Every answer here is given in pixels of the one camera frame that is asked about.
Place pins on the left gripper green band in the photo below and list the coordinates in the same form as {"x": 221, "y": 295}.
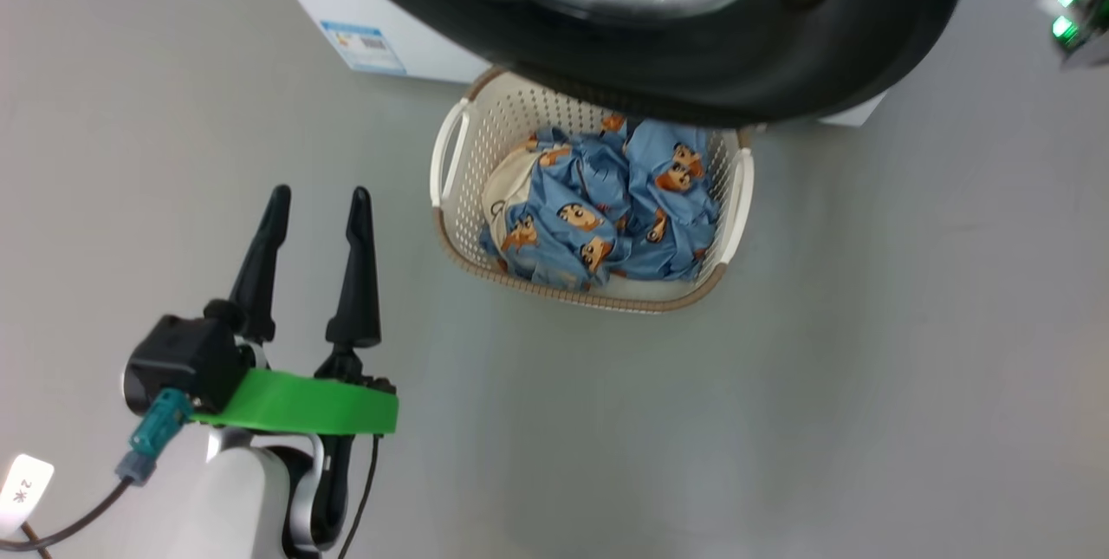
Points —
{"x": 303, "y": 403}

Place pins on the cream garment with black lines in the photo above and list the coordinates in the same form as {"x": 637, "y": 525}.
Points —
{"x": 507, "y": 186}

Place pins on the blue cartoon print garment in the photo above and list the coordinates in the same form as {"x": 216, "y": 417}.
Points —
{"x": 572, "y": 186}

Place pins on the round dark washing machine door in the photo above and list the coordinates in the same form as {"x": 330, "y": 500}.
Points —
{"x": 693, "y": 65}

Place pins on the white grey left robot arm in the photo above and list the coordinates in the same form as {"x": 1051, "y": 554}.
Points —
{"x": 234, "y": 498}

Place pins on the cream perforated laundry basket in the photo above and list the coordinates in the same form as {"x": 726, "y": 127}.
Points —
{"x": 472, "y": 152}

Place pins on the blue energy label sticker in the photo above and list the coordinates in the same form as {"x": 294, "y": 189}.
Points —
{"x": 364, "y": 48}

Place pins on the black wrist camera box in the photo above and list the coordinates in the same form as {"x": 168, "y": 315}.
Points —
{"x": 186, "y": 360}

